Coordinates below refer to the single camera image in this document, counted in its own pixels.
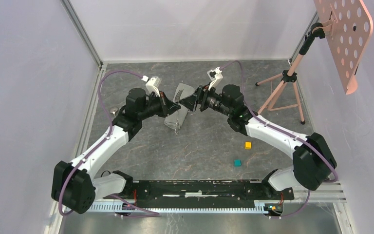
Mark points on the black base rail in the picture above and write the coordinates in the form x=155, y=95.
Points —
x=195, y=194

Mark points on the yellow cube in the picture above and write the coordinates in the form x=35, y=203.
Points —
x=248, y=145

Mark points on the white toothed cable strip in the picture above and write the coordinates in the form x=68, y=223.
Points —
x=119, y=207

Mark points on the pink tripod stand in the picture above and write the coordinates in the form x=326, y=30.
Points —
x=290, y=75

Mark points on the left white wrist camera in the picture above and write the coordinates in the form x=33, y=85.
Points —
x=152, y=85

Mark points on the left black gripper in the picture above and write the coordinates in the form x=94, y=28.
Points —
x=167, y=106

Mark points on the pink perforated tray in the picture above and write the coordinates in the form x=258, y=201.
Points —
x=348, y=26

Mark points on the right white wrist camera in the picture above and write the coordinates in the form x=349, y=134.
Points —
x=215, y=76

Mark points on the silver fork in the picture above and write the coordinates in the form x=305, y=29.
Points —
x=179, y=120

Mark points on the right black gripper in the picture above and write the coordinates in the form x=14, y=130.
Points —
x=191, y=100

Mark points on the silver spoon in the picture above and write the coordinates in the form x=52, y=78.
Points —
x=114, y=110

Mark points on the teal cube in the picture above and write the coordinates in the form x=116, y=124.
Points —
x=237, y=163

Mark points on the grey cloth napkin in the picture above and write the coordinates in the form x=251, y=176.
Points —
x=171, y=119

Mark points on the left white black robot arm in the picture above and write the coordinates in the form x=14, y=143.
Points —
x=75, y=185

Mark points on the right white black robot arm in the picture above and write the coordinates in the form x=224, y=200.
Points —
x=312, y=159

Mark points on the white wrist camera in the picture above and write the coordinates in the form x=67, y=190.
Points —
x=215, y=76
x=152, y=85

